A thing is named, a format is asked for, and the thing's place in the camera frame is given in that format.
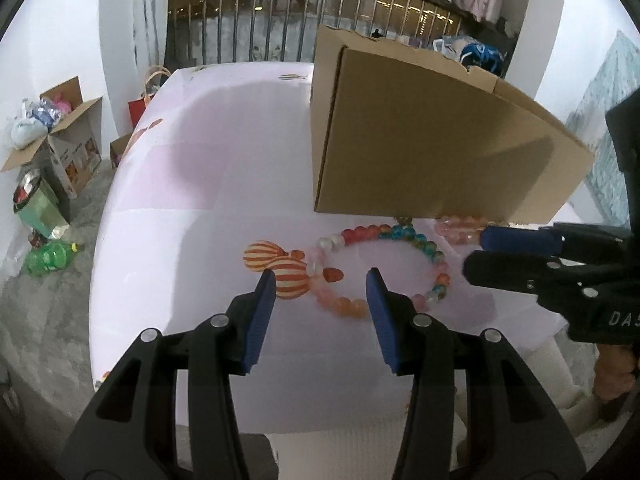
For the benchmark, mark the person's right hand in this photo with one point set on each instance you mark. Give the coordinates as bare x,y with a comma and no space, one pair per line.
612,375

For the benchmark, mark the white plastic bag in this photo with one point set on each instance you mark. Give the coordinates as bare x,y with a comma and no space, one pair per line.
27,132

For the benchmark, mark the green translucent container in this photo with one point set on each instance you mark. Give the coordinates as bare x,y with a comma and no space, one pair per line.
35,205

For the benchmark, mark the blue bag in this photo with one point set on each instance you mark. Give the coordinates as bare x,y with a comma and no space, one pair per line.
480,55

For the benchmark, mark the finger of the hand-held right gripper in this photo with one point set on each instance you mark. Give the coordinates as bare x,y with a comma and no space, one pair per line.
500,270
515,240

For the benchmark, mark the metal balcony railing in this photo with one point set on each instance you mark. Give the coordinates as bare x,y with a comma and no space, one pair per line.
240,35

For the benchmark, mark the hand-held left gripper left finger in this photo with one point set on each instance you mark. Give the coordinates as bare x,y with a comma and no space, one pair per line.
260,320

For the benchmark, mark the small cardboard box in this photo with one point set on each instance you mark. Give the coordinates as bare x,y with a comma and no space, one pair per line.
120,150

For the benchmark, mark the brown cardboard box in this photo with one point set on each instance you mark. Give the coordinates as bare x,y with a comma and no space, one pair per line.
425,135

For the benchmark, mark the turquoise canvas painting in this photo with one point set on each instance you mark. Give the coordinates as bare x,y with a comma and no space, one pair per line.
605,125

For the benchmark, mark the red paper bag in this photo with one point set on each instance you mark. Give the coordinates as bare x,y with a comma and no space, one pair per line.
137,112

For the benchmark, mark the green plastic bottle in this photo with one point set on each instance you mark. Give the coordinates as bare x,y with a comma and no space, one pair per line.
47,259

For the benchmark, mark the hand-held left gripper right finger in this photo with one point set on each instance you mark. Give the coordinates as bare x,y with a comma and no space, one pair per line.
382,320

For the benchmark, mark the open printed cardboard box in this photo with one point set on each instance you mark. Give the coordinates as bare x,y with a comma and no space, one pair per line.
75,150

